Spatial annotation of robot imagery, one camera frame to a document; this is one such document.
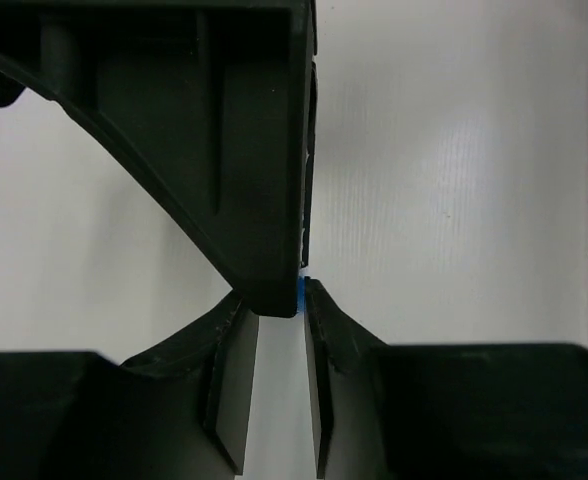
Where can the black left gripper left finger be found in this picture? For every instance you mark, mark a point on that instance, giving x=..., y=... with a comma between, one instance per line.
x=178, y=410

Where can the blue round lego piece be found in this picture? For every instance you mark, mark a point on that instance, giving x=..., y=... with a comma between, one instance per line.
x=301, y=293

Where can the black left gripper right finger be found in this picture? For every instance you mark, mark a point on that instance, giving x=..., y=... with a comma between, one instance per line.
x=475, y=411

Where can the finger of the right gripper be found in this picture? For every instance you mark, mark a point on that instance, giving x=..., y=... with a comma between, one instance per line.
x=208, y=105

